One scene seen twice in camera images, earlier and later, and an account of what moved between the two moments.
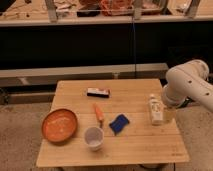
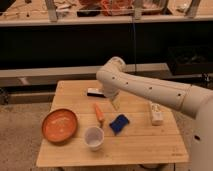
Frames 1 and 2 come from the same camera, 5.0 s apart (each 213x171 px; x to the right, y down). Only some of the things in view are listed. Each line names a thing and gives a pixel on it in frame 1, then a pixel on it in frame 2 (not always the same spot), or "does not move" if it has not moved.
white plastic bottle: (156, 106) does not move
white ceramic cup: (94, 137) does not move
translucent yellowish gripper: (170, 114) → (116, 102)
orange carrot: (99, 115) does not move
